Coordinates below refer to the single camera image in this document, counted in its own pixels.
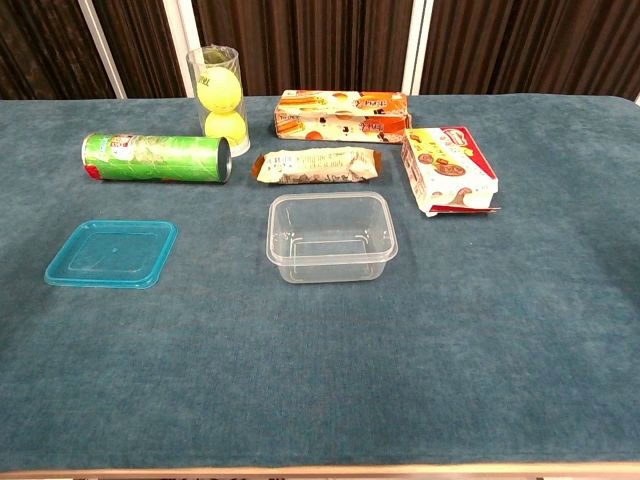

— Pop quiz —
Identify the clear plastic food container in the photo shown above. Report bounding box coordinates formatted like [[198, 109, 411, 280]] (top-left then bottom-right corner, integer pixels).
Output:
[[266, 191, 399, 285]]

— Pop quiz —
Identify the blue plastic container lid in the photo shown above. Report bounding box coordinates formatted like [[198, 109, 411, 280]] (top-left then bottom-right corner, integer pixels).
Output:
[[44, 219, 179, 290]]

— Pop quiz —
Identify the beige snack bar wrapper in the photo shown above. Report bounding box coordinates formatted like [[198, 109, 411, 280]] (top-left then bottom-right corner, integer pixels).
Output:
[[250, 147, 384, 185]]

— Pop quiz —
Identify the long orange biscuit box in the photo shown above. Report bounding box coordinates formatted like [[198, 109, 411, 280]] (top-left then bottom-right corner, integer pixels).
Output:
[[273, 89, 413, 145]]

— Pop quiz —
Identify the teal tablecloth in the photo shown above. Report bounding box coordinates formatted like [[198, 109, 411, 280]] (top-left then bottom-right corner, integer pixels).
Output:
[[0, 93, 640, 471]]

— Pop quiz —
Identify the red white cookie box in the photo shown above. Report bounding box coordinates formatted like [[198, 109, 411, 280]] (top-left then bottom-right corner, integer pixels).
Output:
[[400, 126, 501, 218]]

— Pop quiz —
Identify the yellow tennis ball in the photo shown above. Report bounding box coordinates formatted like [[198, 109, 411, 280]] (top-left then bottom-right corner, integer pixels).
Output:
[[196, 67, 243, 112], [204, 109, 248, 141]]

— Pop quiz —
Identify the green chips can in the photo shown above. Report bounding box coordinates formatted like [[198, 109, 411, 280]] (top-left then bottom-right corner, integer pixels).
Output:
[[81, 132, 233, 185]]

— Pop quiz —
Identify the dark brown pleated curtain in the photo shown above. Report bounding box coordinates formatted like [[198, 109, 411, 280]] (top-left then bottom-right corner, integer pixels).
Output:
[[0, 0, 640, 101]]

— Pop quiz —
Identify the clear tennis ball tube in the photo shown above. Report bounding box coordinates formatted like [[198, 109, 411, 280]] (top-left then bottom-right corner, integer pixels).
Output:
[[186, 45, 251, 158]]

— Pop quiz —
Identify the white frame post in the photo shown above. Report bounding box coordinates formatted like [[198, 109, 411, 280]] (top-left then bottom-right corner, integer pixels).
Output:
[[402, 0, 435, 97], [162, 0, 202, 99]]

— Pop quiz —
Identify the thin grey frame post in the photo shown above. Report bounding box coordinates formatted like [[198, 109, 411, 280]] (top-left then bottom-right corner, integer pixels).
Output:
[[77, 0, 127, 100]]

